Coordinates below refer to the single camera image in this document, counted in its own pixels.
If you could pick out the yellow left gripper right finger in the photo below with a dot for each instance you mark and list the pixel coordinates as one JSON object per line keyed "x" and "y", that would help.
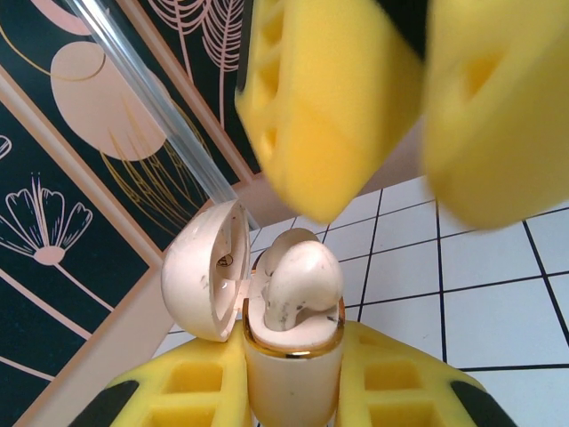
{"x": 351, "y": 400}

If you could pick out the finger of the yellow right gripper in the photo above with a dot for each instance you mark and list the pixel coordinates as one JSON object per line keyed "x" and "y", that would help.
{"x": 511, "y": 133}
{"x": 338, "y": 111}

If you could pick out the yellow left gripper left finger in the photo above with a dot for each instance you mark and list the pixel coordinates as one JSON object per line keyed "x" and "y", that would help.
{"x": 231, "y": 400}

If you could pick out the pink earbud charging case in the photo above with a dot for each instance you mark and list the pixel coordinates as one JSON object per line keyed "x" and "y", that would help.
{"x": 293, "y": 382}

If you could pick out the aluminium corner post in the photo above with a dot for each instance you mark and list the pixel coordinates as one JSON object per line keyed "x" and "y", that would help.
{"x": 146, "y": 98}

